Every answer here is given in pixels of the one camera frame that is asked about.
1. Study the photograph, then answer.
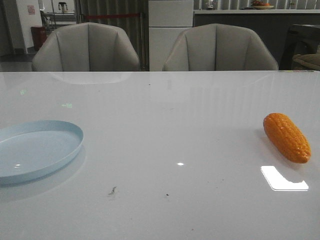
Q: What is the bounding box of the orange plastic corn cob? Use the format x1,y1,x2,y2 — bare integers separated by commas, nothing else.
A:
263,113,312,164

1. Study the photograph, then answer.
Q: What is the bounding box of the white cabinet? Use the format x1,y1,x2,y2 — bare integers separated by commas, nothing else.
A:
148,0,194,72

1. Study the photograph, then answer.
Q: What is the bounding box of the pink wall sign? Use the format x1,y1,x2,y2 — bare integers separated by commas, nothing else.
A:
27,5,35,15

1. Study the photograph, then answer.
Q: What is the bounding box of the right beige upholstered chair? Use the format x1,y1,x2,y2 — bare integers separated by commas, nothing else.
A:
162,23,279,72

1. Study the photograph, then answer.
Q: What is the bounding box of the metal barrier post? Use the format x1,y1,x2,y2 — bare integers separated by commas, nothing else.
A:
139,12,147,71

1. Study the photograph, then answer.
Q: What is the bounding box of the red trash bin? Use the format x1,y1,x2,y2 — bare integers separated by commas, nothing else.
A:
30,26,47,51

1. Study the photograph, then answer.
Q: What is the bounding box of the dark armchair with cushion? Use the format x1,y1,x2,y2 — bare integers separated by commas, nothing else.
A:
279,24,320,70

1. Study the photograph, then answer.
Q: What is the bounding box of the left beige upholstered chair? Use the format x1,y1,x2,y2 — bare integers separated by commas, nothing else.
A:
31,22,140,72

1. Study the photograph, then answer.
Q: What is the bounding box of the grey counter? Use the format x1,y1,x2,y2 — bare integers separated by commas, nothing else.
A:
193,9,320,68

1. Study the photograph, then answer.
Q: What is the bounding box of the red barrier belt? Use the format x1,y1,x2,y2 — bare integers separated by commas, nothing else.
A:
84,12,141,20

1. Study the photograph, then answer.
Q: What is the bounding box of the light blue round plate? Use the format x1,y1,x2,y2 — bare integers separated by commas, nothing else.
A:
0,120,84,185

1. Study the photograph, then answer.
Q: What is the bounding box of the beige upholstered chair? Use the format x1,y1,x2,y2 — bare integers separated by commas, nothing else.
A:
162,23,279,72
31,22,140,72

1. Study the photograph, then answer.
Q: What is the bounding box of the fruit bowl on counter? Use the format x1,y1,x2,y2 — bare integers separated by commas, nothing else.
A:
251,0,274,10

